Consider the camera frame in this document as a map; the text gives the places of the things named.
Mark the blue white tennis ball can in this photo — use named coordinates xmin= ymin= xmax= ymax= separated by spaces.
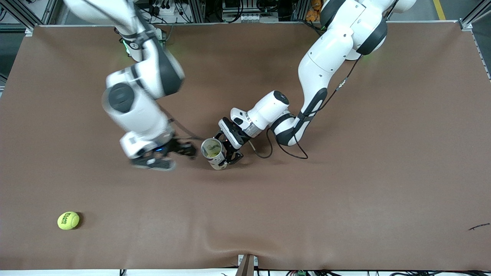
xmin=200 ymin=138 xmax=229 ymax=171

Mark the grey control box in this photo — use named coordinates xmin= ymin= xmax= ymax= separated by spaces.
xmin=222 ymin=0 xmax=280 ymax=23

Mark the brown table mat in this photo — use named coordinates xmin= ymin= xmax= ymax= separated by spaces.
xmin=0 ymin=21 xmax=491 ymax=271

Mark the white power strip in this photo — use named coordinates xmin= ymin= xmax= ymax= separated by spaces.
xmin=148 ymin=0 xmax=183 ymax=16

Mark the orange objects pile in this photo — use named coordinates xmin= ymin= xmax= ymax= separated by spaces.
xmin=306 ymin=0 xmax=325 ymax=22

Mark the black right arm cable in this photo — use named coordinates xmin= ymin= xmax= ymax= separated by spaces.
xmin=157 ymin=105 xmax=206 ymax=141

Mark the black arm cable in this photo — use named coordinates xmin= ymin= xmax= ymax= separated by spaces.
xmin=157 ymin=105 xmax=206 ymax=141
xmin=249 ymin=56 xmax=364 ymax=160

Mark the metal table clamp bracket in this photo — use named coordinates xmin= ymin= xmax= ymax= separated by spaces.
xmin=237 ymin=254 xmax=259 ymax=276

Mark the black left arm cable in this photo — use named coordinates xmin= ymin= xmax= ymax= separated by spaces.
xmin=249 ymin=56 xmax=364 ymax=160

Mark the aluminium frame post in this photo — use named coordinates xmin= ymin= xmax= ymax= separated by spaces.
xmin=292 ymin=0 xmax=308 ymax=21
xmin=188 ymin=0 xmax=209 ymax=23

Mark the aluminium frame profile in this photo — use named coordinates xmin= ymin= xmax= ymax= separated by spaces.
xmin=0 ymin=0 xmax=58 ymax=35
xmin=460 ymin=0 xmax=491 ymax=81

